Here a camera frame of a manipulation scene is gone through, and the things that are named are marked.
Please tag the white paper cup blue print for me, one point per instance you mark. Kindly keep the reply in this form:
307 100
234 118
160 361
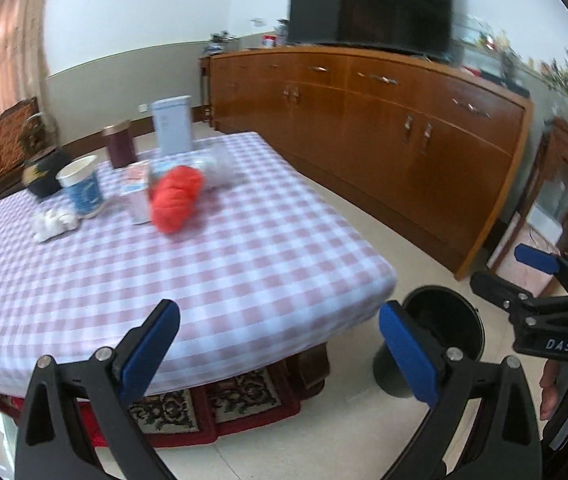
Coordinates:
84 195

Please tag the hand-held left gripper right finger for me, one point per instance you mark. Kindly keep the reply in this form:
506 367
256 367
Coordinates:
408 355

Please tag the pink white carton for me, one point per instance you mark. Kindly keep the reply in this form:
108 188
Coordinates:
136 206

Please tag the black plastic bucket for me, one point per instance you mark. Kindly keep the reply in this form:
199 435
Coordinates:
463 330

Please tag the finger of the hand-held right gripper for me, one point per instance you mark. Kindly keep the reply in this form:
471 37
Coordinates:
493 287
536 259

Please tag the black iron teapot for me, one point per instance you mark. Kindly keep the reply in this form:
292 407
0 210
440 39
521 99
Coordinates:
44 176

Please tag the pink floral framed panel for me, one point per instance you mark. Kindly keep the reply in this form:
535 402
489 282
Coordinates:
523 280

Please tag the small potted plant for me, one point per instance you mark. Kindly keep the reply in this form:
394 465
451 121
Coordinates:
221 42

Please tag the purple checkered tablecloth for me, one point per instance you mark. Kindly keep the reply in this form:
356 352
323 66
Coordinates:
214 265

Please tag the long wooden sideboard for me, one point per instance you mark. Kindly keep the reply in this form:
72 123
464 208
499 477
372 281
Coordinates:
363 135

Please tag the white wall outlet with plug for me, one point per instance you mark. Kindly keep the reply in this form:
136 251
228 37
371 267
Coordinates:
259 21

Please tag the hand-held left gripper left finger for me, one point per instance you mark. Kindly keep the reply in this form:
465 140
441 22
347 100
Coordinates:
149 355

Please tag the clear plastic bag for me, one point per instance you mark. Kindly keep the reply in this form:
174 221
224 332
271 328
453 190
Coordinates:
220 167

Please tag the dark wooden table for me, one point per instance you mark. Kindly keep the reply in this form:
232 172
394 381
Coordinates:
311 372

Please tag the black flat television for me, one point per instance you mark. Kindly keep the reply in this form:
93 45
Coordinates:
368 5

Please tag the small red white box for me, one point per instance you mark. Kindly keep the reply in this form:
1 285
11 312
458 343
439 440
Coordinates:
269 42

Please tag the white tissue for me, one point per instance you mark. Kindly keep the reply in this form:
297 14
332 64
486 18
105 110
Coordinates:
54 225

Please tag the patterned red rug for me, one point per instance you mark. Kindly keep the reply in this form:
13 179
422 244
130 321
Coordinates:
164 410

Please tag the white rectangular tin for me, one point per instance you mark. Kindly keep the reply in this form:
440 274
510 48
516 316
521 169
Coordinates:
171 127

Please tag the maroon canister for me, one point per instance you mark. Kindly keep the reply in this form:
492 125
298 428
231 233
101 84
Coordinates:
120 147

